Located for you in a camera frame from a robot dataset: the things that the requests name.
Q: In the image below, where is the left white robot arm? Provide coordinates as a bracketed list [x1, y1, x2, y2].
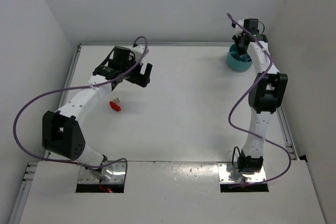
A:
[42, 44, 152, 172]

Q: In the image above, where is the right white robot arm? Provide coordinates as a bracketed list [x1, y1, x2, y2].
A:
[232, 18, 288, 174]

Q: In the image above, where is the teal divided round container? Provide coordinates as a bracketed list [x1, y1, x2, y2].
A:
[226, 44, 253, 72]

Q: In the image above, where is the red round lego plate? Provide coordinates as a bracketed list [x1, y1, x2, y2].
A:
[109, 101, 121, 112]

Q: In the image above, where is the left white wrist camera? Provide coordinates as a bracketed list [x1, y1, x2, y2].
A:
[131, 45, 149, 61]

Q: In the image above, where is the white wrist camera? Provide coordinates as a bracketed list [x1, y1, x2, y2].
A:
[131, 45, 149, 61]
[232, 19, 244, 34]

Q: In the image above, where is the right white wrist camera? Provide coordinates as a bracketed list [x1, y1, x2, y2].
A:
[232, 19, 244, 34]

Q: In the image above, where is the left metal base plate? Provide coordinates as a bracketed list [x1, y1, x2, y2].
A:
[78, 161, 127, 185]

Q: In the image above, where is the metal base plate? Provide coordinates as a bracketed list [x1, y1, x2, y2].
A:
[217, 162, 266, 185]
[78, 161, 127, 185]

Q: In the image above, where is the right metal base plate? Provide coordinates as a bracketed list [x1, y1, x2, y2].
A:
[217, 162, 266, 185]

